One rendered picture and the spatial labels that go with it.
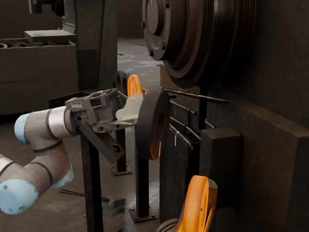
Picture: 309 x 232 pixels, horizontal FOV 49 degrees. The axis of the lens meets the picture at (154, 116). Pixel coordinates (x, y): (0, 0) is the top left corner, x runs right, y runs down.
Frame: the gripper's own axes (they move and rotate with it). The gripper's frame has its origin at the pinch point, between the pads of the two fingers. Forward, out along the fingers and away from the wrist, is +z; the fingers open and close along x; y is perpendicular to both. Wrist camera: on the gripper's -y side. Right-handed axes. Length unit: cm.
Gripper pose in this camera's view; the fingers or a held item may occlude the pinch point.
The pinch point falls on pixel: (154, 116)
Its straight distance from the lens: 74.2
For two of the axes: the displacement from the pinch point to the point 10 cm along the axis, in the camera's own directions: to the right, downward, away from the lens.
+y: -2.5, -9.4, -2.4
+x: 2.9, -3.1, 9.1
